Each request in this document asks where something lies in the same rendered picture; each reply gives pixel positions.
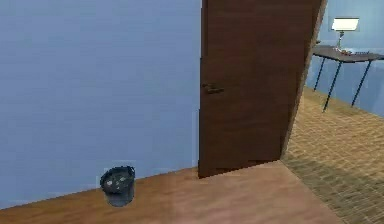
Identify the brown wooden room door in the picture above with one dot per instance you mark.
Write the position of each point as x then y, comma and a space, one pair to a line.
253, 83

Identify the dark table with black legs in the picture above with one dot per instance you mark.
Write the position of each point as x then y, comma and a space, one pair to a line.
343, 56

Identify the dark grey waste bin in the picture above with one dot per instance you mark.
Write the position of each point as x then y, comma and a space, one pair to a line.
118, 191

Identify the white shade table lamp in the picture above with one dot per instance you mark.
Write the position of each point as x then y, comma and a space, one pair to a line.
344, 25

